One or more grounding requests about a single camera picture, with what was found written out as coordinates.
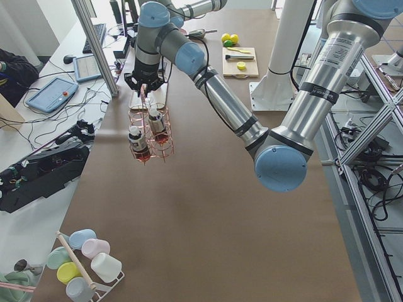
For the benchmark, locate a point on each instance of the suntory tea bottle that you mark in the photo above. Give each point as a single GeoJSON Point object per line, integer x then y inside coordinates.
{"type": "Point", "coordinates": [138, 144]}
{"type": "Point", "coordinates": [157, 126]}

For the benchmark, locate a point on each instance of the whole yellow lemon upper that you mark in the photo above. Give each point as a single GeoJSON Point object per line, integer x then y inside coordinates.
{"type": "Point", "coordinates": [225, 37]}

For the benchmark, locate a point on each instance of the aluminium frame post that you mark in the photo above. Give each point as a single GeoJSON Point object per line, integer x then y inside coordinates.
{"type": "Point", "coordinates": [83, 15]}

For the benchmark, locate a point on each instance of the steel muddler black tip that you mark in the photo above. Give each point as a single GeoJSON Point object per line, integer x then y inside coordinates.
{"type": "Point", "coordinates": [239, 57]}

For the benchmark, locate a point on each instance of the black computer monitor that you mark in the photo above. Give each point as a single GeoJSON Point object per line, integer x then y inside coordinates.
{"type": "Point", "coordinates": [129, 18]}

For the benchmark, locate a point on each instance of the black computer mouse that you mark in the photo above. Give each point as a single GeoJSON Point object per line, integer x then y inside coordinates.
{"type": "Point", "coordinates": [68, 59]}

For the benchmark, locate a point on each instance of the bamboo cutting board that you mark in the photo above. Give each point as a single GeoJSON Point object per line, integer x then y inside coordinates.
{"type": "Point", "coordinates": [229, 66]}

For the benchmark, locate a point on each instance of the teach pendant tablet far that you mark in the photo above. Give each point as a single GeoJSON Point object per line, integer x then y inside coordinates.
{"type": "Point", "coordinates": [86, 68]}

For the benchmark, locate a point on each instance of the teach pendant tablet near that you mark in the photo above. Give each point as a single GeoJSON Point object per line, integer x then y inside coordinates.
{"type": "Point", "coordinates": [53, 95]}

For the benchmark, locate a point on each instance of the copper wire bottle basket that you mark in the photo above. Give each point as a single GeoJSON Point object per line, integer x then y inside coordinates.
{"type": "Point", "coordinates": [149, 133]}

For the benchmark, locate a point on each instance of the person at desk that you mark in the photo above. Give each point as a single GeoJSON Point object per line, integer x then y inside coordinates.
{"type": "Point", "coordinates": [17, 75]}

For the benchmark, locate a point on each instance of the cream rabbit tray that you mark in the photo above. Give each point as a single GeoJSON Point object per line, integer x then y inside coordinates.
{"type": "Point", "coordinates": [155, 99]}

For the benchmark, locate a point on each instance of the half lemon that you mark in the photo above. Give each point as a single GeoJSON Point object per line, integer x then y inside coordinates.
{"type": "Point", "coordinates": [241, 65]}

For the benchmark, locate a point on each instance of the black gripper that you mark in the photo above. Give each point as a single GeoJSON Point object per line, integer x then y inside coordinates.
{"type": "Point", "coordinates": [145, 71]}

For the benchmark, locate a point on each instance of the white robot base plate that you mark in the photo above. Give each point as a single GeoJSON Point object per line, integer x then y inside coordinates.
{"type": "Point", "coordinates": [271, 96]}

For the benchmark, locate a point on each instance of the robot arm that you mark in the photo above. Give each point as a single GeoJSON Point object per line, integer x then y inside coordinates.
{"type": "Point", "coordinates": [178, 15]}
{"type": "Point", "coordinates": [279, 129]}

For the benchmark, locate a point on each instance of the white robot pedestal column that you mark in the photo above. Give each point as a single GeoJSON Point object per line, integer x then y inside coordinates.
{"type": "Point", "coordinates": [295, 18]}

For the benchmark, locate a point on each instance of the teach pendant tablet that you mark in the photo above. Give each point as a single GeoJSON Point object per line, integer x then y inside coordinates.
{"type": "Point", "coordinates": [53, 95]}
{"type": "Point", "coordinates": [86, 68]}

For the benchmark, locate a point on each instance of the steel ice scoop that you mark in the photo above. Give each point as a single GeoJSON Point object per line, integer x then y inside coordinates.
{"type": "Point", "coordinates": [200, 33]}

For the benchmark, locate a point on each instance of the yellow plastic knife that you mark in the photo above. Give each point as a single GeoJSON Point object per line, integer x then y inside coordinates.
{"type": "Point", "coordinates": [238, 50]}

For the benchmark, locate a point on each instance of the colourful cup rack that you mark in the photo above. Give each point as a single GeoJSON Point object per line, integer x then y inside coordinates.
{"type": "Point", "coordinates": [83, 263]}

